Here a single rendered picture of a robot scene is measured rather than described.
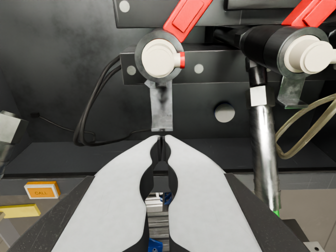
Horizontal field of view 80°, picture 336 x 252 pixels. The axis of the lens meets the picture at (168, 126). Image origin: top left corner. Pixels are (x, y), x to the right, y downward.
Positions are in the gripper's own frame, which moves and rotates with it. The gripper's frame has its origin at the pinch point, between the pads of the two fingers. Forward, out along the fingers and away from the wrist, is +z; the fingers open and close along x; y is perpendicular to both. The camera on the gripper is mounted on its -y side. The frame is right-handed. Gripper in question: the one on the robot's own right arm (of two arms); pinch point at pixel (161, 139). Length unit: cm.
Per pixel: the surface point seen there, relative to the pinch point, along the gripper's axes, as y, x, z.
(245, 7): -7.3, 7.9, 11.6
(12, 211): 135, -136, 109
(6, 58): -0.9, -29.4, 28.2
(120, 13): -7.2, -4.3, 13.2
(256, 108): -0.1, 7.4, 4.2
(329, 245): 196, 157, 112
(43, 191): 19.1, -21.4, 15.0
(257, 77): -2.2, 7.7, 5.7
